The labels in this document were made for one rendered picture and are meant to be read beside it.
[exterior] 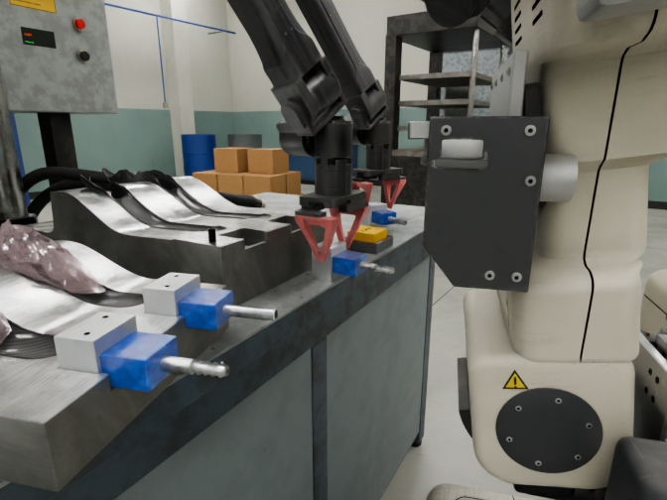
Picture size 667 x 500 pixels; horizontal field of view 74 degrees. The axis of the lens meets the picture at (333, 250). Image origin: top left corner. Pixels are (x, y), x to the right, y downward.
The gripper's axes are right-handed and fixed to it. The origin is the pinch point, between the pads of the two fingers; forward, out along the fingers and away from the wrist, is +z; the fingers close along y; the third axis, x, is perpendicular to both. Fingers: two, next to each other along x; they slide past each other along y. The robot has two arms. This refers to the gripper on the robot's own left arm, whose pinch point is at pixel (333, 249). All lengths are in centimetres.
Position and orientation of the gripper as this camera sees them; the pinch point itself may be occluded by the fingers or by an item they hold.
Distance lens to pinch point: 70.9
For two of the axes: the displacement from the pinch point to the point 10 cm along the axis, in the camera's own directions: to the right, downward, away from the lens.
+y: -4.9, 2.5, -8.3
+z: 0.0, 9.6, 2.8
